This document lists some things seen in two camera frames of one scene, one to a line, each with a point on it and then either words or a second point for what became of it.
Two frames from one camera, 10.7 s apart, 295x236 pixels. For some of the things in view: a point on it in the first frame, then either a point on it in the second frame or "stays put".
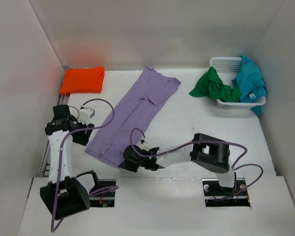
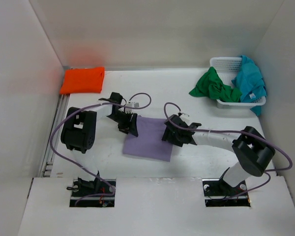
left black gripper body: (81, 137) → (125, 120)
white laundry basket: (227, 67) stays put
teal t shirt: (251, 83) stays put
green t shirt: (210, 85) stays put
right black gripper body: (133, 165) → (173, 137)
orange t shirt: (82, 80) stays put
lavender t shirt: (135, 107) → (149, 143)
